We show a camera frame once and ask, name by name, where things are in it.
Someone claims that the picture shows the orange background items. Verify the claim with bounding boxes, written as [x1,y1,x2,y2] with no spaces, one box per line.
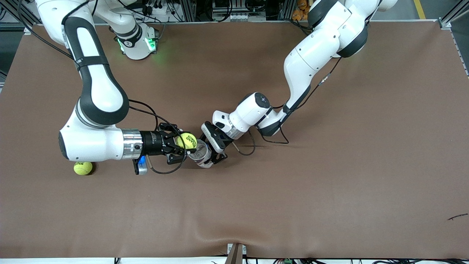
[291,0,312,21]

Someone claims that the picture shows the yellow tennis ball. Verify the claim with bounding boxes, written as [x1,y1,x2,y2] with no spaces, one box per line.
[73,161,93,176]
[177,133,197,150]

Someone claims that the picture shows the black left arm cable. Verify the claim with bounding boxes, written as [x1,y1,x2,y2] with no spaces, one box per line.
[233,57,343,156]

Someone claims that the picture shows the metal table edge bracket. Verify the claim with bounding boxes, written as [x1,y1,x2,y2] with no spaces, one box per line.
[226,243,247,264]

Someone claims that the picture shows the white power strip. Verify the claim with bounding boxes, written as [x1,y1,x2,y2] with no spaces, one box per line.
[141,0,173,15]

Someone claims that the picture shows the aluminium frame posts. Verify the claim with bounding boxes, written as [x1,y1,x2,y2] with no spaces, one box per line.
[180,0,198,22]

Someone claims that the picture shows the brown table mat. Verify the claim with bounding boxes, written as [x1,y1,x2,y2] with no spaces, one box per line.
[0,20,469,259]

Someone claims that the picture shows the white paper cup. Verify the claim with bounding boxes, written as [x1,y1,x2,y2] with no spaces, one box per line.
[188,139,214,168]

